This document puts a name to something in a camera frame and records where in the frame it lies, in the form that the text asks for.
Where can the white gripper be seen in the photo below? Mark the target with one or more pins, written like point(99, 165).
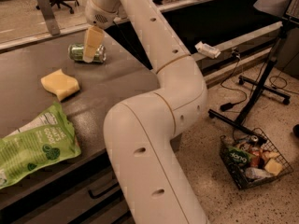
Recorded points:
point(99, 16)

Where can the green soda can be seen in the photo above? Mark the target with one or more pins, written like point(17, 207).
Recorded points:
point(75, 53)

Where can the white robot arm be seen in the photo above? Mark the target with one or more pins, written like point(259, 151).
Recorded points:
point(138, 130)

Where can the grey drawer cabinet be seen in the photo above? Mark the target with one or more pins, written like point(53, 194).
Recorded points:
point(58, 194)

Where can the green chip bag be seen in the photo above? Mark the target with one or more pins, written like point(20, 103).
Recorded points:
point(46, 140)

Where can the black rolling stand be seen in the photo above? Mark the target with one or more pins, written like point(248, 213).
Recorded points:
point(259, 85)

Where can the grey tilted stand tray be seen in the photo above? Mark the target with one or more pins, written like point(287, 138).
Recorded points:
point(272, 7)

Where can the green snack bag in basket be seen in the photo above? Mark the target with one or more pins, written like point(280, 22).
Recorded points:
point(239, 156)

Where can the silver pouch in basket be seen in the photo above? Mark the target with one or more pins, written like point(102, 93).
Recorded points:
point(256, 173)

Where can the yellow sponge in basket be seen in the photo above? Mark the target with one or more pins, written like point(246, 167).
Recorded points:
point(273, 167)

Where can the grey metal post left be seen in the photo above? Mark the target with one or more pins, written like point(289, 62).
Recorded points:
point(48, 16)

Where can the black drawer handle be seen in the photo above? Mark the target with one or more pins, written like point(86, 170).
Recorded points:
point(104, 191)

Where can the black wire basket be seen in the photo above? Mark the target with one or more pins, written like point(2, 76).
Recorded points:
point(269, 151)

